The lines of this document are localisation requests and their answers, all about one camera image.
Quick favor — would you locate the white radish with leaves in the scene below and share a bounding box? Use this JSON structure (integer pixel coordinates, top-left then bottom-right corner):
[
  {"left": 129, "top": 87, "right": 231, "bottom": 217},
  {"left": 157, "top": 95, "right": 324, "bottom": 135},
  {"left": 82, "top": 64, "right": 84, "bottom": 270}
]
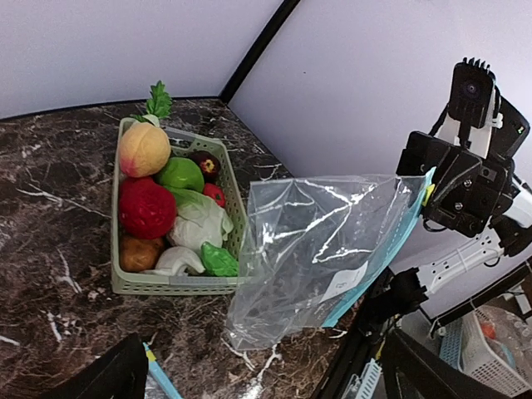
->
[{"left": 131, "top": 81, "right": 172, "bottom": 127}]

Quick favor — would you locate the black right frame post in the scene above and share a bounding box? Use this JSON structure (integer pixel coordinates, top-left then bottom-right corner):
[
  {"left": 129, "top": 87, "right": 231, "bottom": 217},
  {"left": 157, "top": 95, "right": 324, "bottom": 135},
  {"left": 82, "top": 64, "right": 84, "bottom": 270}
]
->
[{"left": 218, "top": 0, "right": 301, "bottom": 105}]

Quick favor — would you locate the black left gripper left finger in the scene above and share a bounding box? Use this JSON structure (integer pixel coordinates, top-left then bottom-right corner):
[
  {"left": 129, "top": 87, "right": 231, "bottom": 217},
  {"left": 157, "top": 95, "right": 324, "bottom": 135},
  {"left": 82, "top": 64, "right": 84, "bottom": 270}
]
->
[{"left": 48, "top": 333, "right": 148, "bottom": 399}]

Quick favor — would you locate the white garlic toy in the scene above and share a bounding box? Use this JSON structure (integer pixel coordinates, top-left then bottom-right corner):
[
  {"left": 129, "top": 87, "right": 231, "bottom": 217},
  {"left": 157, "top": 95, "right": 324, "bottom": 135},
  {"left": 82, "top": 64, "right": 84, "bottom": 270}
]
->
[{"left": 143, "top": 246, "right": 205, "bottom": 277}]

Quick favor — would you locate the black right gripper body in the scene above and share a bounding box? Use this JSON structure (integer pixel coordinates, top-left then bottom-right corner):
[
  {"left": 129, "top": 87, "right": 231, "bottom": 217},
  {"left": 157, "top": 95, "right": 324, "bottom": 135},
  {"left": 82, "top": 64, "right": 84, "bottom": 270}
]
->
[{"left": 397, "top": 131, "right": 515, "bottom": 238}]

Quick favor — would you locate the brown potato toy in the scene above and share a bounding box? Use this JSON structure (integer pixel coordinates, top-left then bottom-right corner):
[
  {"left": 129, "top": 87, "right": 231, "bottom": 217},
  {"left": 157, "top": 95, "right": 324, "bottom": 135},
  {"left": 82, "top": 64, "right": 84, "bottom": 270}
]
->
[{"left": 119, "top": 235, "right": 165, "bottom": 273}]

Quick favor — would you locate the dark red apple toy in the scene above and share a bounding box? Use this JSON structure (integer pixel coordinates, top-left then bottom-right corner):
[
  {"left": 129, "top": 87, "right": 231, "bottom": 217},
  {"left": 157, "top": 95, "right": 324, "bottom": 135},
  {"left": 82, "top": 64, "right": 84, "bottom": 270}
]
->
[{"left": 188, "top": 150, "right": 221, "bottom": 184}]

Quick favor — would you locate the green leafy vegetable toy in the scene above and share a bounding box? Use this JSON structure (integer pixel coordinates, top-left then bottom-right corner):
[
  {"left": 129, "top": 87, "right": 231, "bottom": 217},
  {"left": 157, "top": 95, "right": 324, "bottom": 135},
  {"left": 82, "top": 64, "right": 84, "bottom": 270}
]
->
[{"left": 200, "top": 242, "right": 239, "bottom": 278}]

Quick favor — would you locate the black table edge rail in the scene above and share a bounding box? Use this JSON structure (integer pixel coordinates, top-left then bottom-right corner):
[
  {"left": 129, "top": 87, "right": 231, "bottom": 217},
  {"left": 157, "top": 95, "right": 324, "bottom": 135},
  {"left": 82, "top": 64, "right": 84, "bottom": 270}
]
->
[{"left": 311, "top": 268, "right": 392, "bottom": 399}]

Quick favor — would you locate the pale green perforated basket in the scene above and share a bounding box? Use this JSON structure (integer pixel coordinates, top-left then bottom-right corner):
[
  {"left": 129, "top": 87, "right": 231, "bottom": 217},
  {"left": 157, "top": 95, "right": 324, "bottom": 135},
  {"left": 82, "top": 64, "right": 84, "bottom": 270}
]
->
[{"left": 111, "top": 127, "right": 247, "bottom": 296}]

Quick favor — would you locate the yellow peach toy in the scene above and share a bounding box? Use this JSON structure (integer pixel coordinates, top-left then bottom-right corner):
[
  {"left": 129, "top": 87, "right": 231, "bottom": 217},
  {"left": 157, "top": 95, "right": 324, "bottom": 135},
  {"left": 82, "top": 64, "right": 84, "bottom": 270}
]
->
[{"left": 118, "top": 122, "right": 171, "bottom": 178}]

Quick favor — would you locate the white perforated storage basket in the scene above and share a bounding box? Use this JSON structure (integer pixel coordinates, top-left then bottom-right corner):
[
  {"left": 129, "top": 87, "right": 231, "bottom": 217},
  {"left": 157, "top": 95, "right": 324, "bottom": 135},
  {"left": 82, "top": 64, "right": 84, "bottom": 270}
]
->
[{"left": 439, "top": 305, "right": 531, "bottom": 398}]

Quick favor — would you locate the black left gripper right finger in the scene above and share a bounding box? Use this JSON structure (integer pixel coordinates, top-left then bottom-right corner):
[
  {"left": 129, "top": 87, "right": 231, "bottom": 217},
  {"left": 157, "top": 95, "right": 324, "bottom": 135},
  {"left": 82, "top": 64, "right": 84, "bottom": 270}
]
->
[{"left": 382, "top": 329, "right": 506, "bottom": 399}]

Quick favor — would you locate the white green cabbage toy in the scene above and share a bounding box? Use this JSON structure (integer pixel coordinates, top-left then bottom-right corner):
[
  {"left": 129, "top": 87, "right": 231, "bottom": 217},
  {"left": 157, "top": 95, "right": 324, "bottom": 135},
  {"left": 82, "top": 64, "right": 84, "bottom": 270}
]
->
[{"left": 166, "top": 189, "right": 234, "bottom": 254}]

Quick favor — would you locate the clear zip bag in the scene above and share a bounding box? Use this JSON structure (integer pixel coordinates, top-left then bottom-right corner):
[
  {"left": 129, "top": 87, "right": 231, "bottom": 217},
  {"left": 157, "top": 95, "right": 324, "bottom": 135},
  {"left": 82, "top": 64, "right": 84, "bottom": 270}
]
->
[
  {"left": 143, "top": 342, "right": 183, "bottom": 399},
  {"left": 226, "top": 173, "right": 432, "bottom": 351}
]

